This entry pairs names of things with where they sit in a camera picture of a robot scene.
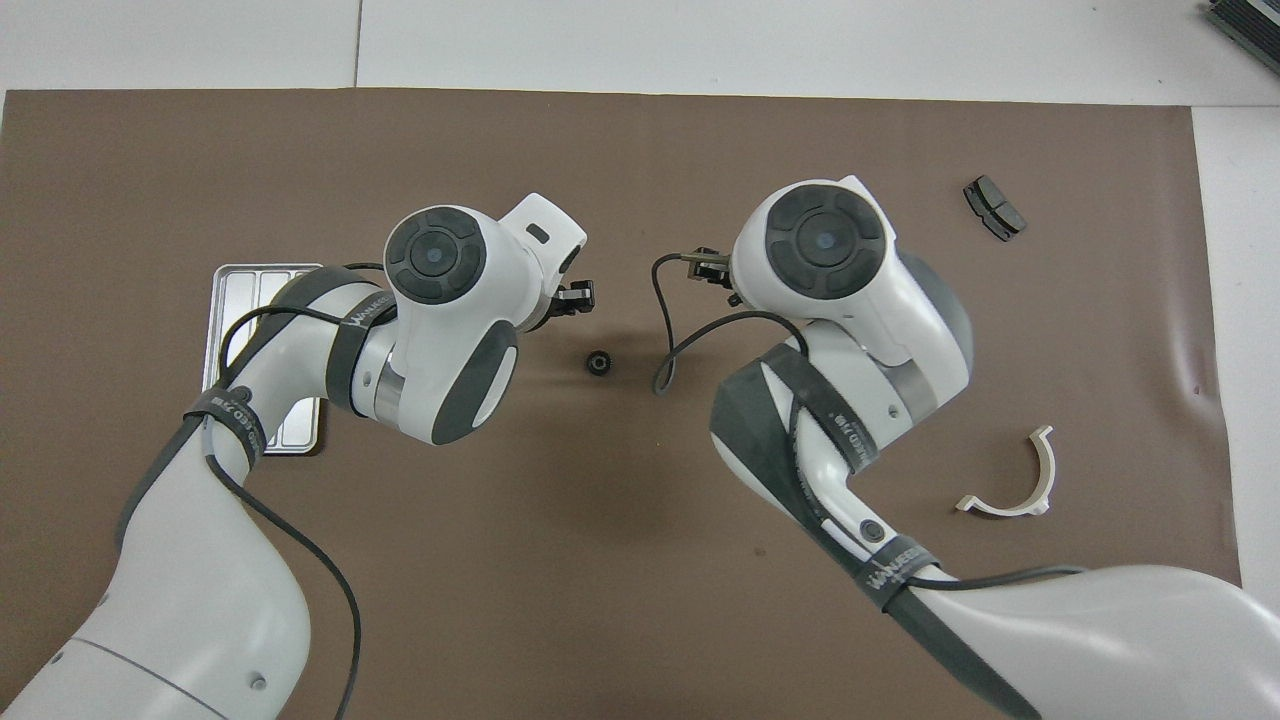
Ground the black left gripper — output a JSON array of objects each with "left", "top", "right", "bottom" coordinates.
[{"left": 543, "top": 282, "right": 598, "bottom": 327}]

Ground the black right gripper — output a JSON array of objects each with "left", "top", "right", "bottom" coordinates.
[{"left": 687, "top": 246, "right": 747, "bottom": 307}]

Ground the silver metal tray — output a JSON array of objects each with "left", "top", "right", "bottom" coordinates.
[{"left": 203, "top": 263, "right": 327, "bottom": 457}]

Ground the brown paper table mat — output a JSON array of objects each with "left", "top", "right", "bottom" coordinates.
[{"left": 0, "top": 88, "right": 1259, "bottom": 720}]

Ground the dark grey brake pad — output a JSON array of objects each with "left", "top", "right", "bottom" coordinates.
[{"left": 963, "top": 175, "right": 1028, "bottom": 243}]

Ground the white semicircular plastic clamp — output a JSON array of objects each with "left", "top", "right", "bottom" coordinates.
[{"left": 955, "top": 425, "right": 1057, "bottom": 518}]

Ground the dark ribbed metal block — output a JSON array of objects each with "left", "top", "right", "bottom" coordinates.
[{"left": 1205, "top": 0, "right": 1280, "bottom": 63}]

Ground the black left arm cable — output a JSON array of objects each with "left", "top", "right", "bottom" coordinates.
[{"left": 200, "top": 262, "right": 363, "bottom": 720}]

